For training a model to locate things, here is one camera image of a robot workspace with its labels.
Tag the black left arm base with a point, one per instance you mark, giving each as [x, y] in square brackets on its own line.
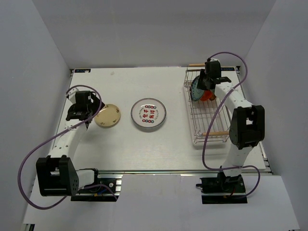
[106, 188]

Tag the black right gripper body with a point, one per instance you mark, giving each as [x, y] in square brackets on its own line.
[207, 77]

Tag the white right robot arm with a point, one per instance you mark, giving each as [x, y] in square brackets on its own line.
[247, 127]

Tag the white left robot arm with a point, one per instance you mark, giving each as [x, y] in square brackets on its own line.
[56, 173]

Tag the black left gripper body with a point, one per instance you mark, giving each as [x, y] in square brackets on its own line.
[94, 105]

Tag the white wire dish rack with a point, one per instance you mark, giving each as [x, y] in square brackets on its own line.
[200, 114]

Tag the cream plate with print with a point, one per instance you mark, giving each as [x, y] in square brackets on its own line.
[108, 116]

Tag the white plate red chinese characters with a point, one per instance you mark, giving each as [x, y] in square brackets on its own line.
[148, 113]

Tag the orange plate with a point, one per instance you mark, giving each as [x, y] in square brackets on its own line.
[206, 95]

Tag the dark green plate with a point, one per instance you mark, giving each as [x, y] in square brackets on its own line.
[196, 93]

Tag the brown plate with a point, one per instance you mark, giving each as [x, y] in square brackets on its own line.
[213, 96]

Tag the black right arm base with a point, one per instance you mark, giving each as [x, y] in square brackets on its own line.
[222, 190]

